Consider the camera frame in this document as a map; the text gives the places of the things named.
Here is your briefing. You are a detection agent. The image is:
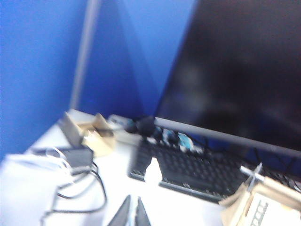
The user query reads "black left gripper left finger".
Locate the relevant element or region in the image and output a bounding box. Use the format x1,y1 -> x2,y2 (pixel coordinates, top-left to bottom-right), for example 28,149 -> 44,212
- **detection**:
109,194 -> 132,226

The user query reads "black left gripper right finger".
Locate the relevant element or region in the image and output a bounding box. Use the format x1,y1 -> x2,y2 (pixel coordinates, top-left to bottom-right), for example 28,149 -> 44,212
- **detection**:
135,196 -> 151,226

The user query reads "clear hand sanitizer pump bottle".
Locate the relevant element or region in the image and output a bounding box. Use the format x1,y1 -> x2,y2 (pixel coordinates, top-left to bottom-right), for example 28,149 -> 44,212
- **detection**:
143,157 -> 163,184

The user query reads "black computer keyboard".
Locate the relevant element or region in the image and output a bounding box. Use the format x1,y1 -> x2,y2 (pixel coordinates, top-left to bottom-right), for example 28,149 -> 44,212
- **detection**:
128,138 -> 294,203

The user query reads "black power adapter box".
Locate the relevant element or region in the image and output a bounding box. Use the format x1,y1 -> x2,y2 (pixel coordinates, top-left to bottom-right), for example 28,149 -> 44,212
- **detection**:
63,145 -> 93,170

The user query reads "beige desk holder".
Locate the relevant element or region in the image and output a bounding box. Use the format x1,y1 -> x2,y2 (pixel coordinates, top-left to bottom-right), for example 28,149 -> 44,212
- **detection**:
83,113 -> 117,157

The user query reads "white power strip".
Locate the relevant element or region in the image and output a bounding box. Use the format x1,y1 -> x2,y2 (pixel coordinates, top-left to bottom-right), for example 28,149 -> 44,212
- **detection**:
108,114 -> 142,145

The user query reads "black power plug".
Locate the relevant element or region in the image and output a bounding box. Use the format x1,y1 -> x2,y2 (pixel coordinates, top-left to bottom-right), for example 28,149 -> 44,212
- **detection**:
137,116 -> 156,136

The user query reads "beige canvas calendar stand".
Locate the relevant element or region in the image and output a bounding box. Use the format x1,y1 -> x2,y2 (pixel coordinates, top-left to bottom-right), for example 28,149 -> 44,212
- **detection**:
218,162 -> 301,226

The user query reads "grey beige box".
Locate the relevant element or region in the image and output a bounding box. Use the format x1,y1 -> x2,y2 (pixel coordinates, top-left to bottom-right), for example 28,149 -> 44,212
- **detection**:
60,112 -> 84,148

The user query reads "white desk calendar card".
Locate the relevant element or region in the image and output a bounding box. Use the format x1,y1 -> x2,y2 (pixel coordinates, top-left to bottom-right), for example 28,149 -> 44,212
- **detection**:
237,193 -> 301,226

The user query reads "blue office partition panel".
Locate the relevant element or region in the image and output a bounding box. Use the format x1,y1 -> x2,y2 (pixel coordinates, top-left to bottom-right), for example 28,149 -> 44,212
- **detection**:
0,0 -> 88,153
94,0 -> 196,118

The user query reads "large black computer monitor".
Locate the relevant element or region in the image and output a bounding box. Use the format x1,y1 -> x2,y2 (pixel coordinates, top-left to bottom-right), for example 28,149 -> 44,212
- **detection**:
154,0 -> 301,158

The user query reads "black adapter cable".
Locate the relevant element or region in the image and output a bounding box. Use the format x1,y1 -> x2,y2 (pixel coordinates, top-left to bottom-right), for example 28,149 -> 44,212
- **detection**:
40,162 -> 108,222

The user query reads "white cable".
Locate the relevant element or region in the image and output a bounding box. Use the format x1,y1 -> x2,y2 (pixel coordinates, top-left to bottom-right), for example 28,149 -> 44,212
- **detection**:
46,147 -> 71,175

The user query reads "grey partition post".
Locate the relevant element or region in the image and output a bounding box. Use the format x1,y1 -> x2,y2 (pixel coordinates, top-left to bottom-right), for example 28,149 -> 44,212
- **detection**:
70,0 -> 102,110

